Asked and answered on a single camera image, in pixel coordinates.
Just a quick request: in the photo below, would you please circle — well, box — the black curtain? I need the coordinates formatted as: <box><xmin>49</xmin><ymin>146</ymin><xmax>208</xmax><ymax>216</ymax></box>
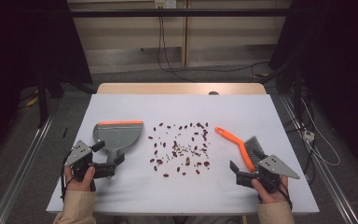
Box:
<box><xmin>0</xmin><ymin>0</ymin><xmax>93</xmax><ymax>160</ymax></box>
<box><xmin>268</xmin><ymin>0</ymin><xmax>358</xmax><ymax>180</ymax></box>

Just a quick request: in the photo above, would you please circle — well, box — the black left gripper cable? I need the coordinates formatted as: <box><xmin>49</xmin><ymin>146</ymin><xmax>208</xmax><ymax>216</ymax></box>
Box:
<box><xmin>60</xmin><ymin>148</ymin><xmax>76</xmax><ymax>200</ymax></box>

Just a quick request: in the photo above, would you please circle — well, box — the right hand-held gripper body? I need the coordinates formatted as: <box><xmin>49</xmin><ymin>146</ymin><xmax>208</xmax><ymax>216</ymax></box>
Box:
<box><xmin>236</xmin><ymin>154</ymin><xmax>301</xmax><ymax>194</ymax></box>

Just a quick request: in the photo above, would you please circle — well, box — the white cable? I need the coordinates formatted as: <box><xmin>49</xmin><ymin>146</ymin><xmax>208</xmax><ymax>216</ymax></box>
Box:
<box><xmin>300</xmin><ymin>97</ymin><xmax>341</xmax><ymax>167</ymax></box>

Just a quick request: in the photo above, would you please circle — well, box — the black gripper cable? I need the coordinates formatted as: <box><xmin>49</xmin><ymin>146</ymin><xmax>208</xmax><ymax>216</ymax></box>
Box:
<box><xmin>257</xmin><ymin>182</ymin><xmax>294</xmax><ymax>210</ymax></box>
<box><xmin>60</xmin><ymin>148</ymin><xmax>76</xmax><ymax>200</ymax></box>

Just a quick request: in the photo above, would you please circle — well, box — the black horizontal bar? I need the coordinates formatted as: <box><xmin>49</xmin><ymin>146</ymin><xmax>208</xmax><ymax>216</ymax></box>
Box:
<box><xmin>68</xmin><ymin>8</ymin><xmax>293</xmax><ymax>19</ymax></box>

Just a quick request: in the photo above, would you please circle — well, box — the group of red beans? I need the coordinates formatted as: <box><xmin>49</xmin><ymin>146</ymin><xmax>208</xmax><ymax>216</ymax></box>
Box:
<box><xmin>147</xmin><ymin>121</ymin><xmax>212</xmax><ymax>178</ymax></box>

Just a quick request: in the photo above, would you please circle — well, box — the person's right hand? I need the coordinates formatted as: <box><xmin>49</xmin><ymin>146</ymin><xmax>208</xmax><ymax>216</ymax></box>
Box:
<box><xmin>251</xmin><ymin>175</ymin><xmax>290</xmax><ymax>204</ymax></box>

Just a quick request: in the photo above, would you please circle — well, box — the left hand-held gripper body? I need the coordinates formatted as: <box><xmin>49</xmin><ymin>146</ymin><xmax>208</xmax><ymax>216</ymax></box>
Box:
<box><xmin>64</xmin><ymin>139</ymin><xmax>117</xmax><ymax>181</ymax></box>

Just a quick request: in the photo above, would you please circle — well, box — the white power adapter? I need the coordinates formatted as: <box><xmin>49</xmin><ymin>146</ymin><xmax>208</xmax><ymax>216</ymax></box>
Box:
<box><xmin>302</xmin><ymin>130</ymin><xmax>316</xmax><ymax>143</ymax></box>

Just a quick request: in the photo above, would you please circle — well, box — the orange brush with grey bristles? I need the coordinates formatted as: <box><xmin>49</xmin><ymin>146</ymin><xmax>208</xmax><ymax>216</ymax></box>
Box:
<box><xmin>214</xmin><ymin>126</ymin><xmax>267</xmax><ymax>173</ymax></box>

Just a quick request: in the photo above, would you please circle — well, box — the wooden table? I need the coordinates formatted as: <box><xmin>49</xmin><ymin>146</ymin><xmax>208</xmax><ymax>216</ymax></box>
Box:
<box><xmin>96</xmin><ymin>82</ymin><xmax>268</xmax><ymax>95</ymax></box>

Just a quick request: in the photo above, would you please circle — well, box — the aluminium floor rail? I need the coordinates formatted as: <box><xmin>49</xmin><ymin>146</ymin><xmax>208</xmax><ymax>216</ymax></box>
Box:
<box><xmin>0</xmin><ymin>114</ymin><xmax>56</xmax><ymax>224</ymax></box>
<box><xmin>279</xmin><ymin>94</ymin><xmax>358</xmax><ymax>224</ymax></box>

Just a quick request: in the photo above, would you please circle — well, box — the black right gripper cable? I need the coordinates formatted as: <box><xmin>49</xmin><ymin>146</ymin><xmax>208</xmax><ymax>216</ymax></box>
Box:
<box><xmin>257</xmin><ymin>182</ymin><xmax>294</xmax><ymax>210</ymax></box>

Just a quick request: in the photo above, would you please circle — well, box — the person's left hand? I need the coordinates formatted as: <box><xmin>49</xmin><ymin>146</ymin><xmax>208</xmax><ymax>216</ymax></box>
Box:
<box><xmin>63</xmin><ymin>166</ymin><xmax>97</xmax><ymax>192</ymax></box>

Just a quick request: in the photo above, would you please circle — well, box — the black hanging cable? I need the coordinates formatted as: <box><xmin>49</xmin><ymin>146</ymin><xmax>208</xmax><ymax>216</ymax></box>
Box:
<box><xmin>157</xmin><ymin>15</ymin><xmax>197</xmax><ymax>83</ymax></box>

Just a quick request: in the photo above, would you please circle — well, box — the grey dustpan with orange lip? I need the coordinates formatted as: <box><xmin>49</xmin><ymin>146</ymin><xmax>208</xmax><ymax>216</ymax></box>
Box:
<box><xmin>92</xmin><ymin>120</ymin><xmax>145</xmax><ymax>180</ymax></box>

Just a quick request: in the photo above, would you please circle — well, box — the white wall socket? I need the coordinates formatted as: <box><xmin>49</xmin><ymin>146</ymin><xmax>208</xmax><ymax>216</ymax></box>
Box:
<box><xmin>154</xmin><ymin>0</ymin><xmax>177</xmax><ymax>9</ymax></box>

